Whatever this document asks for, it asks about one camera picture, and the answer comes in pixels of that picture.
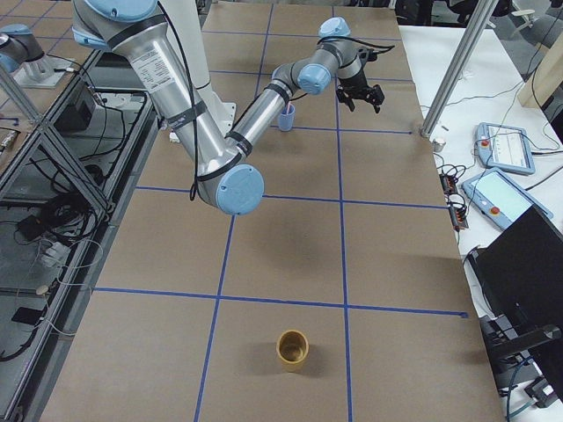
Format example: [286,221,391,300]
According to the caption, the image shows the black connector strip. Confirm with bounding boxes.
[437,164,469,232]

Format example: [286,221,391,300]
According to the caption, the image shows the teach pendant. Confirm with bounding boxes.
[475,122,536,175]
[462,167,553,229]

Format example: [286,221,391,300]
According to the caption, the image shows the black box under table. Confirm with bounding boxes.
[55,84,96,133]

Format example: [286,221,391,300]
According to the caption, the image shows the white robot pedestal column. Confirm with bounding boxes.
[156,0,237,146]

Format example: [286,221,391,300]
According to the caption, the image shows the aluminium frame post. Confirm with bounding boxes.
[420,0,498,139]

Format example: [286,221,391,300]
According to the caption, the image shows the small metal cylinder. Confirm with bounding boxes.
[432,137,446,153]

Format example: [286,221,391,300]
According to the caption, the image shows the blue cup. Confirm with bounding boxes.
[277,103,296,132]

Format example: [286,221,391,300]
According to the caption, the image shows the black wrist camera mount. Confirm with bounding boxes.
[357,47,379,67]

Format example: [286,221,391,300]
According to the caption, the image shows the far teach pendant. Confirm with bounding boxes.
[475,122,536,175]

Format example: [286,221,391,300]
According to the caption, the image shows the near teach pendant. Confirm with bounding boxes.
[462,167,553,229]

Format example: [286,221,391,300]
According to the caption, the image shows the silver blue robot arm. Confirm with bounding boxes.
[72,1,390,215]

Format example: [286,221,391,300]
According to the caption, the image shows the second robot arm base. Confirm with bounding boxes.
[1,24,73,89]

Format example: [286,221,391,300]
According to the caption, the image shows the yellow wooden cup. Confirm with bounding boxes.
[275,330,310,373]

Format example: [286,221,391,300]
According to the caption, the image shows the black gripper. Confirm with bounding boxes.
[336,66,384,113]

